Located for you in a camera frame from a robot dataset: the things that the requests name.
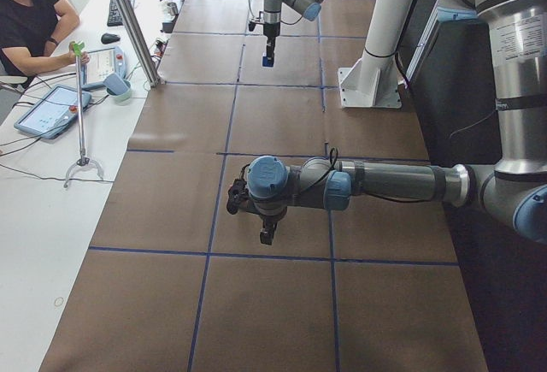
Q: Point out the blue cup on tape roll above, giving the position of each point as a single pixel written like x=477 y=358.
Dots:
x=118 y=88

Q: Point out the blue wooden cube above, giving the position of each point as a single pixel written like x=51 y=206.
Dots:
x=267 y=62

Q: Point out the green handled reacher grabber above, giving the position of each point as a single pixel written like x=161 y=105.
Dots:
x=83 y=162

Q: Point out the black computer mouse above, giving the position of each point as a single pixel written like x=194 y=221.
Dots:
x=110 y=38

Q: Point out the aluminium frame post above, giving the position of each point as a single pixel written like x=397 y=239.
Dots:
x=139 y=45

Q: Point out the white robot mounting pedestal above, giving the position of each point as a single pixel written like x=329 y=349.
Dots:
x=372 y=81

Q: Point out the far teach pendant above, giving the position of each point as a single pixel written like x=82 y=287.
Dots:
x=102 y=63

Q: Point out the person in black shirt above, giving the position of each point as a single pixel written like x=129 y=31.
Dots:
x=30 y=32

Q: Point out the small metal cup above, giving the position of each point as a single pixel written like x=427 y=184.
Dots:
x=172 y=8

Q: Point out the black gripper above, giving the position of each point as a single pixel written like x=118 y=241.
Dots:
x=268 y=219
x=270 y=32

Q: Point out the near blue teach pendant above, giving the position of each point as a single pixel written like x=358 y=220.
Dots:
x=52 y=115

